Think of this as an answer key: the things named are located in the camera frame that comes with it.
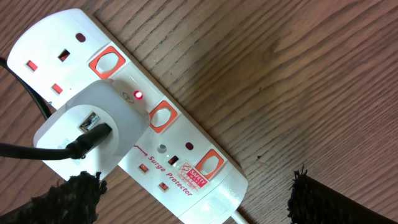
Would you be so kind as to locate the white power strip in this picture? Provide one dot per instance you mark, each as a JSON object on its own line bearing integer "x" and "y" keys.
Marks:
{"x": 90, "y": 79}

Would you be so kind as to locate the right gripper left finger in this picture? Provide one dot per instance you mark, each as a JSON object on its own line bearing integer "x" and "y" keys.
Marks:
{"x": 73, "y": 202}

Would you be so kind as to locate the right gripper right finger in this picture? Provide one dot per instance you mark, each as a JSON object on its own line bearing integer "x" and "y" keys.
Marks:
{"x": 311, "y": 202}

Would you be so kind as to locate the white charger plug adapter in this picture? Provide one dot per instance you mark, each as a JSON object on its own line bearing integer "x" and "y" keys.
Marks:
{"x": 106, "y": 112}

